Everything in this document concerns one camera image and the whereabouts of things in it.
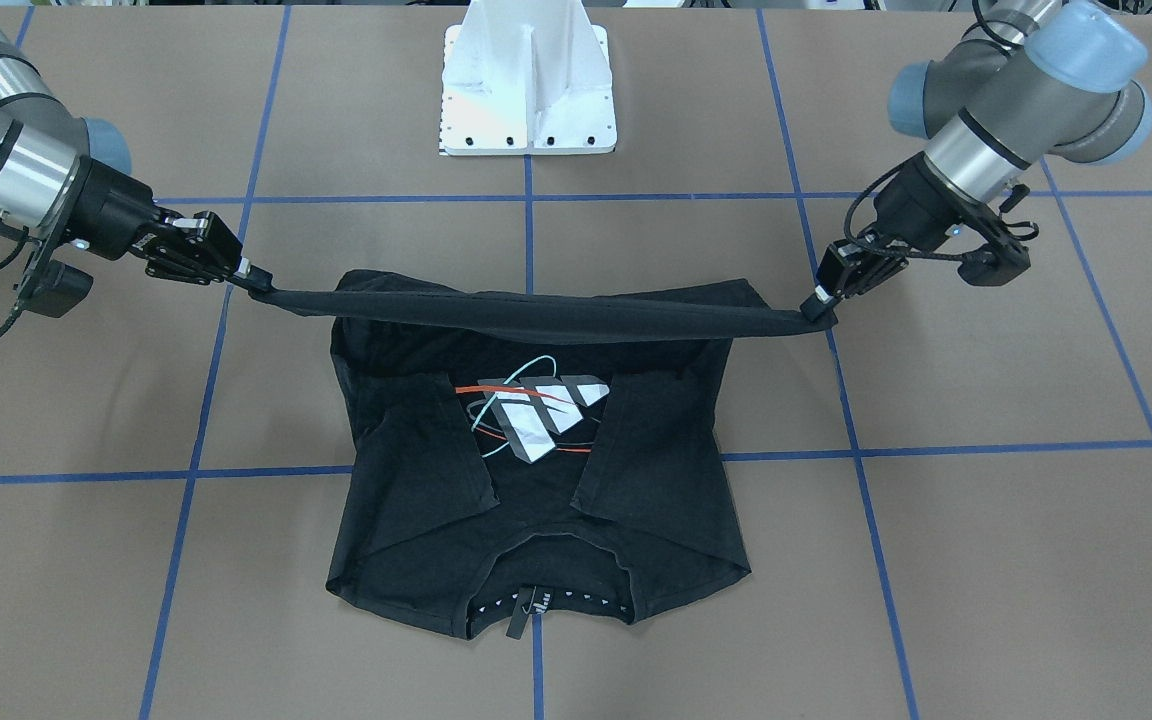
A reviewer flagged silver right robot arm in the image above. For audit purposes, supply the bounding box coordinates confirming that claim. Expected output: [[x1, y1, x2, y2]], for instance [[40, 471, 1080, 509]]
[[0, 29, 253, 318]]

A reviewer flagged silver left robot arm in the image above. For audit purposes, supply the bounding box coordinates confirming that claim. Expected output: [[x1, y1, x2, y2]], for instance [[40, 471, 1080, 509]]
[[801, 1, 1152, 323]]

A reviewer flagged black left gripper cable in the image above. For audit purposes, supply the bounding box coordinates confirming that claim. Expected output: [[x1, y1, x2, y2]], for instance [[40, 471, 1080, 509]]
[[842, 165, 977, 267]]

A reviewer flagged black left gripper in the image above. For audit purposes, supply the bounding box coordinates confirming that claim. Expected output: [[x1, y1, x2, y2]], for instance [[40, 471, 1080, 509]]
[[799, 156, 1033, 323]]

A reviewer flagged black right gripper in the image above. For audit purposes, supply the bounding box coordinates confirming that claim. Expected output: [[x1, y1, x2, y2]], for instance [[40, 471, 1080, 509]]
[[14, 158, 242, 318]]

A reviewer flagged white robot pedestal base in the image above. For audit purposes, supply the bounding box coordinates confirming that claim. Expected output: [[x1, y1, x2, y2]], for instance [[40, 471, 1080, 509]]
[[438, 1, 617, 156]]

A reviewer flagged black graphic t-shirt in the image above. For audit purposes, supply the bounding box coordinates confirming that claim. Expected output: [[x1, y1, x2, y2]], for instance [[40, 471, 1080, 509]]
[[251, 270, 836, 639]]

